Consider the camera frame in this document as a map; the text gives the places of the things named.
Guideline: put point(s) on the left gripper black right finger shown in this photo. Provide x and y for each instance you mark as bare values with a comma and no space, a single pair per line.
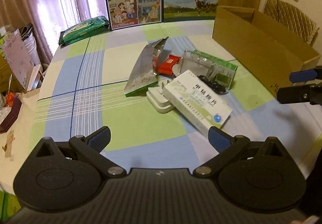
229,148

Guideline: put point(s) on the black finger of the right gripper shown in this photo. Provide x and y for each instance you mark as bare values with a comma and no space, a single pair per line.
300,94
306,75

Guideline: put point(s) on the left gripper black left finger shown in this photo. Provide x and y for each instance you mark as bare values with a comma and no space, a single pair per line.
88,150

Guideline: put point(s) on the white power adapter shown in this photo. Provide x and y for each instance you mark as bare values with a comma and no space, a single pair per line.
156,97

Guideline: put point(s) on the green white medicine box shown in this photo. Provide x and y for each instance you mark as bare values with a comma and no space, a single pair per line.
226,70

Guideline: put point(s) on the silver foil bag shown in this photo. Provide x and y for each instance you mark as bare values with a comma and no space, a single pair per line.
144,72

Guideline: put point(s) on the red candy packet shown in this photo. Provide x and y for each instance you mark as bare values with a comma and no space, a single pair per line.
165,68

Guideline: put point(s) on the brown cardboard box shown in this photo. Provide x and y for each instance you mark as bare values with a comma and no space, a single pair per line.
270,51

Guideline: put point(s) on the quilted beige chair back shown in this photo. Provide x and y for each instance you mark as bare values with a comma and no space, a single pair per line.
292,18

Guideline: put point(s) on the green plastic package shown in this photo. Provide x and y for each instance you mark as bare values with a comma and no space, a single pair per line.
83,30

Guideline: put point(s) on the pink paper bag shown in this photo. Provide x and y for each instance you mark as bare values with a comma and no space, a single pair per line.
17,63

